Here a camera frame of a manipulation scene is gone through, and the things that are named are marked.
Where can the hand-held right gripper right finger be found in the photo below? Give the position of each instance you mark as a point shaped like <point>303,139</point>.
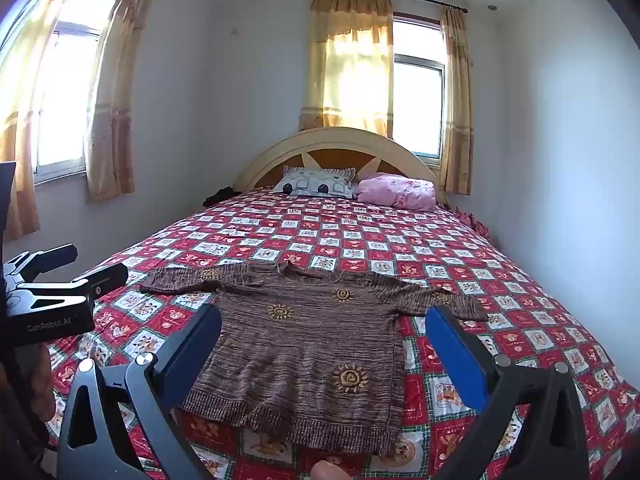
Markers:
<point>462,355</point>

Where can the person's right hand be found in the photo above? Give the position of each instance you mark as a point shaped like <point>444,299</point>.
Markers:
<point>327,471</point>

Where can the grey patterned pillow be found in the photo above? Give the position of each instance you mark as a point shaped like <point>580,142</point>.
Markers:
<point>310,182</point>

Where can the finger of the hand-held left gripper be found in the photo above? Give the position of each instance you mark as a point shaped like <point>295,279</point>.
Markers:
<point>45,260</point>
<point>100,280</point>

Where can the cream wooden headboard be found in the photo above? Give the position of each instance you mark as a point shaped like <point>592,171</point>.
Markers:
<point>345,140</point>

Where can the red checked printed blanket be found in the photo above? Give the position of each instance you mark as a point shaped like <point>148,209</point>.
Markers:
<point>350,240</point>

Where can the brown knitted sweater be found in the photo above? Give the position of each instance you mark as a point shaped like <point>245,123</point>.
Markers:
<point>300,350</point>

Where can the yellow patterned curtain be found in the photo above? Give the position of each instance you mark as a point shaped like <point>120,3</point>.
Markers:
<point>112,135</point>
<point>345,60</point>
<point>457,110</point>
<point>25,110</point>

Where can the dark panel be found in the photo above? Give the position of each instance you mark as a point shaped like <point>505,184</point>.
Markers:
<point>7,200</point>

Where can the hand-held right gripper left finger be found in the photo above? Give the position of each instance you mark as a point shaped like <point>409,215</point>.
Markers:
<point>192,355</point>

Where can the dark cloth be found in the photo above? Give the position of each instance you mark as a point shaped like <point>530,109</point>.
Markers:
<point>222,195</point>

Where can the pink pillow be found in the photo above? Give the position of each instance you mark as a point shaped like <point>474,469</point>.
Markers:
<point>395,192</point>

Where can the red cloth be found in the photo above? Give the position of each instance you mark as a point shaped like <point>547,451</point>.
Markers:
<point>470,220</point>

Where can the window behind headboard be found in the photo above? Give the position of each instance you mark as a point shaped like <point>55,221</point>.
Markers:
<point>417,110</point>

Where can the large side window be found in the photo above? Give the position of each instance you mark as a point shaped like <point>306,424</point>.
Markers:
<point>65,110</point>

